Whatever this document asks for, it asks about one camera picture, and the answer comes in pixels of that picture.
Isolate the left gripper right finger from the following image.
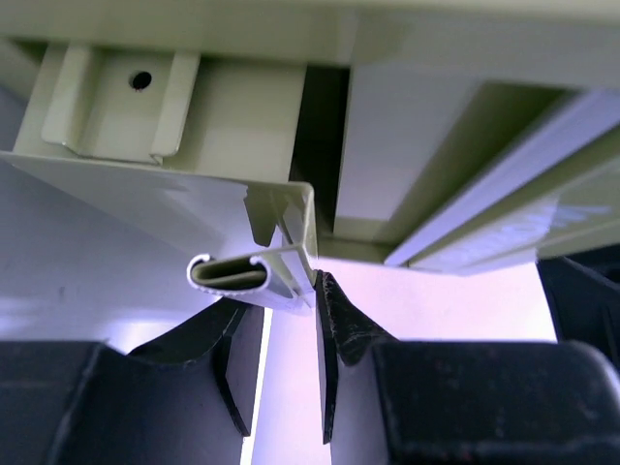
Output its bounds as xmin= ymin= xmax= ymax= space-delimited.
xmin=315 ymin=271 xmax=619 ymax=464

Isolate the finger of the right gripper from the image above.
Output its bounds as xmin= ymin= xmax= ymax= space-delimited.
xmin=536 ymin=245 xmax=619 ymax=354

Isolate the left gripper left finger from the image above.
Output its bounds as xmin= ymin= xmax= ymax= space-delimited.
xmin=1 ymin=298 xmax=264 ymax=464

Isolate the green metal drawer box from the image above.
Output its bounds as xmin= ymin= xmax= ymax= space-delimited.
xmin=1 ymin=1 xmax=619 ymax=310

